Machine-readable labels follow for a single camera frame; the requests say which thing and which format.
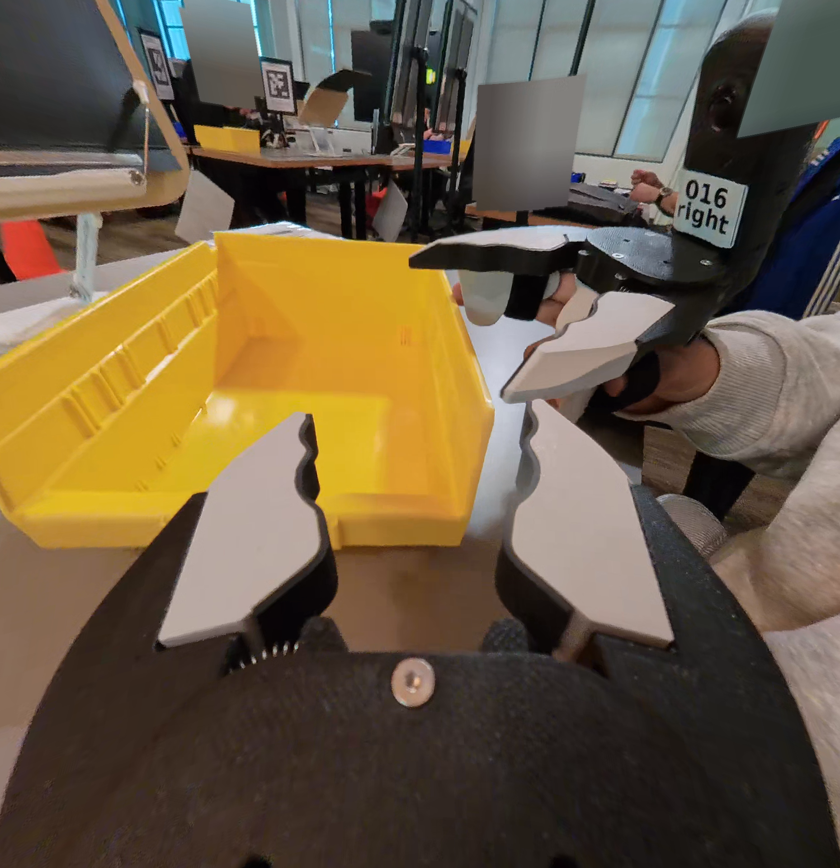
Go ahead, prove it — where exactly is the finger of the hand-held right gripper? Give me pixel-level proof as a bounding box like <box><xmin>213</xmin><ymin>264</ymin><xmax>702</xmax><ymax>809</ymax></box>
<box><xmin>499</xmin><ymin>285</ymin><xmax>677</xmax><ymax>406</ymax></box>
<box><xmin>408</xmin><ymin>226</ymin><xmax>592</xmax><ymax>278</ymax></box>

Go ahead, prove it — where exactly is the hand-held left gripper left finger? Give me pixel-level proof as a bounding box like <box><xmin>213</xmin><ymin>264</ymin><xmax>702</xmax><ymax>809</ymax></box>
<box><xmin>156</xmin><ymin>411</ymin><xmax>340</xmax><ymax>669</ymax></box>

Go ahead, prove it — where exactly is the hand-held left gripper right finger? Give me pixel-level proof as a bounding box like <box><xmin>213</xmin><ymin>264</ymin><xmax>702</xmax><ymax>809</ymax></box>
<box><xmin>495</xmin><ymin>399</ymin><xmax>676</xmax><ymax>662</ymax></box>

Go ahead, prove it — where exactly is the yellow plastic bin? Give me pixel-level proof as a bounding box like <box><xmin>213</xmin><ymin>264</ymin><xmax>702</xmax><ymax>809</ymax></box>
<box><xmin>0</xmin><ymin>231</ymin><xmax>496</xmax><ymax>550</ymax></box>

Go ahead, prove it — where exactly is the person's right hand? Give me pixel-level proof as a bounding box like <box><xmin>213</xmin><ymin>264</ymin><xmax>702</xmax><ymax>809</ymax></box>
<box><xmin>451</xmin><ymin>273</ymin><xmax>724</xmax><ymax>413</ymax></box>

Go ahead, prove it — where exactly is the white hanging paper sheet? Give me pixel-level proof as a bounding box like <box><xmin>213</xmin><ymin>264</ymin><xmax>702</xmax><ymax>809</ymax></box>
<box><xmin>371</xmin><ymin>179</ymin><xmax>411</xmax><ymax>243</ymax></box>
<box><xmin>175</xmin><ymin>170</ymin><xmax>236</xmax><ymax>245</ymax></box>

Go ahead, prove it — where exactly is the black pole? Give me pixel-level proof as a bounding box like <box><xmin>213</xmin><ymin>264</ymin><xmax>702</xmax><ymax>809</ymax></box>
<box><xmin>406</xmin><ymin>0</ymin><xmax>434</xmax><ymax>241</ymax></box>

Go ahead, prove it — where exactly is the blue striped jacket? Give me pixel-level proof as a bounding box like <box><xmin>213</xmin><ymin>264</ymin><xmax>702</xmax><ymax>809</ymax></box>
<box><xmin>749</xmin><ymin>136</ymin><xmax>840</xmax><ymax>320</ymax></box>

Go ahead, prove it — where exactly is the brown background desk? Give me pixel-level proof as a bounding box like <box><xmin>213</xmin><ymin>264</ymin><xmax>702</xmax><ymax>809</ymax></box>
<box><xmin>188</xmin><ymin>144</ymin><xmax>470</xmax><ymax>240</ymax></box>

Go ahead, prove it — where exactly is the black monitor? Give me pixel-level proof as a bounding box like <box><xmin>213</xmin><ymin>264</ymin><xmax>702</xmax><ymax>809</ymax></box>
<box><xmin>351</xmin><ymin>28</ymin><xmax>394</xmax><ymax>124</ymax></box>

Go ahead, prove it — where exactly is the cardboard box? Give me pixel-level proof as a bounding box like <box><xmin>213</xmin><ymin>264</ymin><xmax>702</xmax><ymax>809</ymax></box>
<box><xmin>297</xmin><ymin>68</ymin><xmax>372</xmax><ymax>130</ymax></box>

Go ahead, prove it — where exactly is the printed marker tag sign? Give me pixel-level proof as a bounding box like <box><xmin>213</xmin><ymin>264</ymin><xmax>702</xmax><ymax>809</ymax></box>
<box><xmin>138</xmin><ymin>29</ymin><xmax>177</xmax><ymax>103</ymax></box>
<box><xmin>260</xmin><ymin>57</ymin><xmax>296</xmax><ymax>116</ymax></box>

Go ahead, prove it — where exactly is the small yellow bin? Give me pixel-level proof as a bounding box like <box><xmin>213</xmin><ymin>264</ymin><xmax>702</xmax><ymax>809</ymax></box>
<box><xmin>193</xmin><ymin>124</ymin><xmax>262</xmax><ymax>154</ymax></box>

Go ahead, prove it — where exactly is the white metal stand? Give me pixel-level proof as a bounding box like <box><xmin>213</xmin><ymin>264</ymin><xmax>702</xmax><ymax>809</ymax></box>
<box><xmin>0</xmin><ymin>152</ymin><xmax>150</xmax><ymax>363</ymax></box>

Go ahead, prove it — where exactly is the wooden board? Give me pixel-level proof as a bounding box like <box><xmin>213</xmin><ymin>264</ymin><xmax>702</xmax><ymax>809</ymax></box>
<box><xmin>0</xmin><ymin>0</ymin><xmax>192</xmax><ymax>225</ymax></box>

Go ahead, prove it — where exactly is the orange traffic cone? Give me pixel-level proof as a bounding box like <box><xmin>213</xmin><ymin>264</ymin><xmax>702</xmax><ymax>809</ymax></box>
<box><xmin>0</xmin><ymin>220</ymin><xmax>66</xmax><ymax>282</ymax></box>

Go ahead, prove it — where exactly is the black panel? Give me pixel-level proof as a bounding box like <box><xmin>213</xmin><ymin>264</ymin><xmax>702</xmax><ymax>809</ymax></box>
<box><xmin>0</xmin><ymin>0</ymin><xmax>173</xmax><ymax>153</ymax></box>

